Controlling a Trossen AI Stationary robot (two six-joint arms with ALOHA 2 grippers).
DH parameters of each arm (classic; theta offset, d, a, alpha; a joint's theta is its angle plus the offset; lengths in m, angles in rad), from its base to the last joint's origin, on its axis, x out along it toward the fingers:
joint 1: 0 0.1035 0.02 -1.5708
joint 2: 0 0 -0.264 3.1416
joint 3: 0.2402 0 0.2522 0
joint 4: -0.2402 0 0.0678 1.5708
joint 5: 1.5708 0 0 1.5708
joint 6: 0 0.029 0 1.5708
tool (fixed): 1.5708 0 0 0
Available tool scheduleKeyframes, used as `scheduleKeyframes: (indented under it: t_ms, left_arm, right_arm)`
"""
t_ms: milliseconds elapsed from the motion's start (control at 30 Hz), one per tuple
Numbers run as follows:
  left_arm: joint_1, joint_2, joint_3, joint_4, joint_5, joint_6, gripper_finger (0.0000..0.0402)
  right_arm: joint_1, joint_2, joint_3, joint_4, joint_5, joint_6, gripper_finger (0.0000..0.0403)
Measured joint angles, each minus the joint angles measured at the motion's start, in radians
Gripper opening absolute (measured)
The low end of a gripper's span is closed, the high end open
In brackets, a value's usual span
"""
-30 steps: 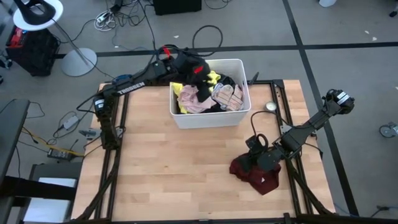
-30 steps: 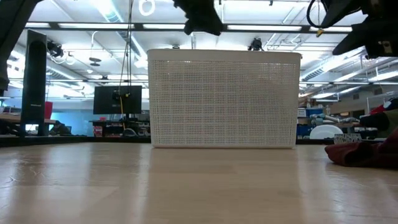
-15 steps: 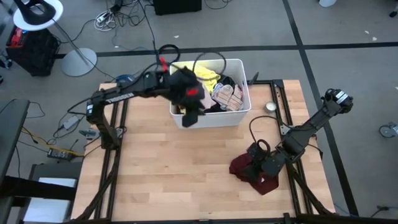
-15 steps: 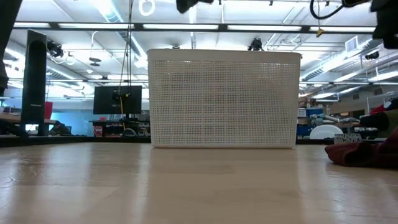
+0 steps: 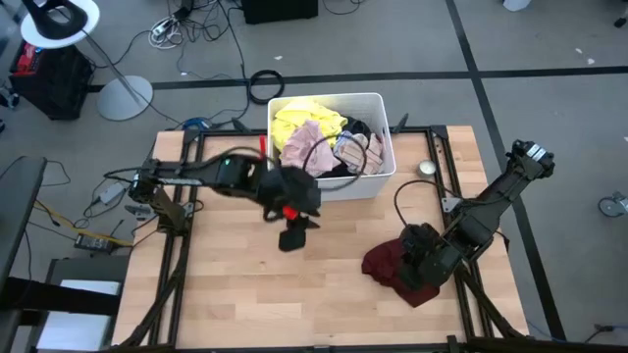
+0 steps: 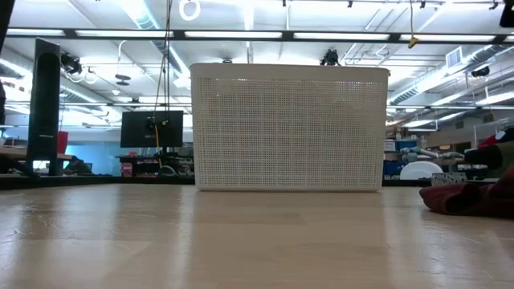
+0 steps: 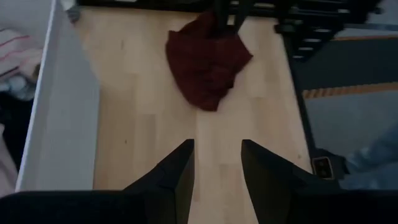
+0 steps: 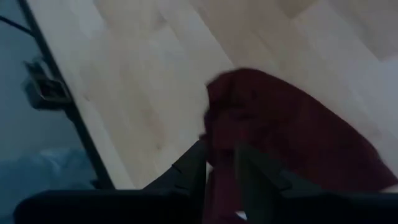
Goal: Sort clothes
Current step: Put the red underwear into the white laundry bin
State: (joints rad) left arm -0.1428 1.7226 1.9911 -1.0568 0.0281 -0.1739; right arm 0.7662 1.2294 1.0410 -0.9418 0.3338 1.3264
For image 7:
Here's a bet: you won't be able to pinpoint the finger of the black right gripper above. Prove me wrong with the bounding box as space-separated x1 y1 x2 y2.
233 0 249 32
214 0 231 34

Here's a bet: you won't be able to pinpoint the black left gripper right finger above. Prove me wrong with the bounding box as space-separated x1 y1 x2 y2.
241 139 340 224

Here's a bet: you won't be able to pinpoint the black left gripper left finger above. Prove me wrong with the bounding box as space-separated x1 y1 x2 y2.
124 139 195 224

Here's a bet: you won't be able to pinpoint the dark red cloth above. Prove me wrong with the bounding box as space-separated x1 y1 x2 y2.
165 11 254 112

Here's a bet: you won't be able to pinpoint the dark navy jeans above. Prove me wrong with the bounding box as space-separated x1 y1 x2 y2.
0 93 34 170

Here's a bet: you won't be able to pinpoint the white sock with blue stripes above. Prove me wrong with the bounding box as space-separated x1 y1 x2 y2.
0 76 35 101

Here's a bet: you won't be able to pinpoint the cream sock with pink stripes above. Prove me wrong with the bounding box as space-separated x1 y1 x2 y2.
0 27 44 82

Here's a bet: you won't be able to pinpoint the white perforated plastic basket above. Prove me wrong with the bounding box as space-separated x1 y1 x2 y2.
0 0 100 192

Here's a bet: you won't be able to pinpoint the small grey object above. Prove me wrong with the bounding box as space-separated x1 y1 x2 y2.
66 5 82 24

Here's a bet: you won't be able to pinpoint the pale pink cloth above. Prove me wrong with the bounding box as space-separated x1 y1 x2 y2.
0 124 19 197

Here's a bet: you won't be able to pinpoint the black bracket with label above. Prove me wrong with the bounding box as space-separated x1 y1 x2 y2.
312 148 346 181

